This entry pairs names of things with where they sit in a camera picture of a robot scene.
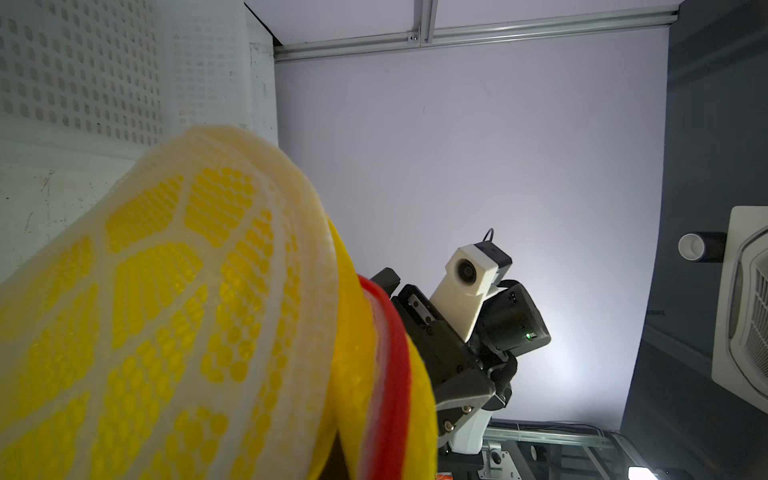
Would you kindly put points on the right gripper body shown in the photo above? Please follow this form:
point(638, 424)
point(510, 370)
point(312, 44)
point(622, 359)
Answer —
point(443, 353)

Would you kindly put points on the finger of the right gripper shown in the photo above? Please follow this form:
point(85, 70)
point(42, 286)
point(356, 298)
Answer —
point(461, 419)

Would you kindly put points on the yellow mesh laundry bag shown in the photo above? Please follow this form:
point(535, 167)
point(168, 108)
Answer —
point(205, 321)

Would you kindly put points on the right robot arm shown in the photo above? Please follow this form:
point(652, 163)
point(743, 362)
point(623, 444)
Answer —
point(511, 323)

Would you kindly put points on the white plastic basket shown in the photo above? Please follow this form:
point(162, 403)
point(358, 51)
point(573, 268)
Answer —
point(114, 78)

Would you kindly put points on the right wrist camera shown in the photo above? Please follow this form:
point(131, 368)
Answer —
point(472, 275)

